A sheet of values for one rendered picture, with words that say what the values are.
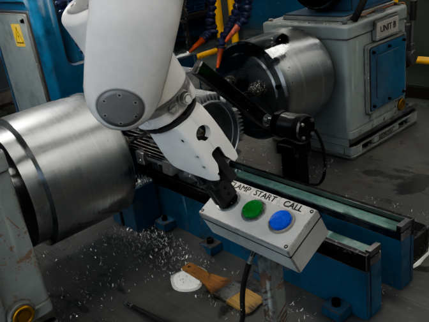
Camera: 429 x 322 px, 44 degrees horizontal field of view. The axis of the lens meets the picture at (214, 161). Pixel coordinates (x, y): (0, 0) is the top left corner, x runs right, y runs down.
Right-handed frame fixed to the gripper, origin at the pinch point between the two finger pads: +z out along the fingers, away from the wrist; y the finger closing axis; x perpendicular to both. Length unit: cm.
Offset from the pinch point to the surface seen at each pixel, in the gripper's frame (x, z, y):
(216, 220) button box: 3.4, 2.6, -0.5
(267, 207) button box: -1.2, 2.4, -6.6
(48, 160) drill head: 9.4, -6.4, 29.9
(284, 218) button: -0.3, 1.7, -10.7
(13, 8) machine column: -16, -17, 75
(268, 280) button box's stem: 4.3, 13.3, -5.7
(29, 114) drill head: 4.8, -10.7, 39.1
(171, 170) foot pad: -8.7, 17.3, 34.0
